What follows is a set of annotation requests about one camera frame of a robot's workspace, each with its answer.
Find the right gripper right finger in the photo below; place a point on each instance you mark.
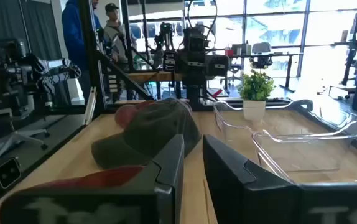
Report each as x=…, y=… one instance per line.
x=243, y=199

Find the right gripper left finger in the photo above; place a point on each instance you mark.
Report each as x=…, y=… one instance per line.
x=166, y=193

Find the dark green baseball cap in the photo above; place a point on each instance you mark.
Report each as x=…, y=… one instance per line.
x=153, y=133

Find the pink cap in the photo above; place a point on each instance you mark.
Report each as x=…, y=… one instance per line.
x=125, y=115

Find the neighbouring black robot arm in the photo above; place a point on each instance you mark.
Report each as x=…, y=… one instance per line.
x=20, y=71

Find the background black robot arm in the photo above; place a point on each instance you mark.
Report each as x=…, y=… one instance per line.
x=166, y=31

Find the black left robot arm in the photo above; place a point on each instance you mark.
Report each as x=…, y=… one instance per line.
x=195, y=91

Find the black hub box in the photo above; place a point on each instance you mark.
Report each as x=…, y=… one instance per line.
x=113, y=83
x=169, y=62

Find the small red object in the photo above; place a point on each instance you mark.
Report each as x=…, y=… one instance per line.
x=217, y=93

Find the red cup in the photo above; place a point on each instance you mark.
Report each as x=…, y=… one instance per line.
x=229, y=52

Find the wooden workbench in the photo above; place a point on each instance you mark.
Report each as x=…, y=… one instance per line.
x=147, y=76

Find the green plant in white pot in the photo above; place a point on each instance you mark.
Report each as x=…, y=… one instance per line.
x=254, y=87

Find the clear plastic bin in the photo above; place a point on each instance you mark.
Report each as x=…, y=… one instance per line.
x=234, y=121
x=306, y=155

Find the grey desk chair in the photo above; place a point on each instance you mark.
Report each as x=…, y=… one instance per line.
x=261, y=48

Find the black desk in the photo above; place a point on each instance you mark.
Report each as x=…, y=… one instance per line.
x=278, y=55

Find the person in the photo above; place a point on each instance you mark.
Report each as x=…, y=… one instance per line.
x=116, y=34
x=72, y=37

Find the white flat bar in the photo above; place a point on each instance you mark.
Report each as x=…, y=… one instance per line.
x=90, y=105

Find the white office chair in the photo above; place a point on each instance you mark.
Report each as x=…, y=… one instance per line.
x=16, y=137

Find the grey curtain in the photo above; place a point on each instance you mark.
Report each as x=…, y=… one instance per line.
x=38, y=28

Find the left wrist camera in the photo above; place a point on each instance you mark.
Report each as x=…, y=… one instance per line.
x=195, y=40

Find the small black box camera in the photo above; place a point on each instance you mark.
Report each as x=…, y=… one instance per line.
x=7, y=172

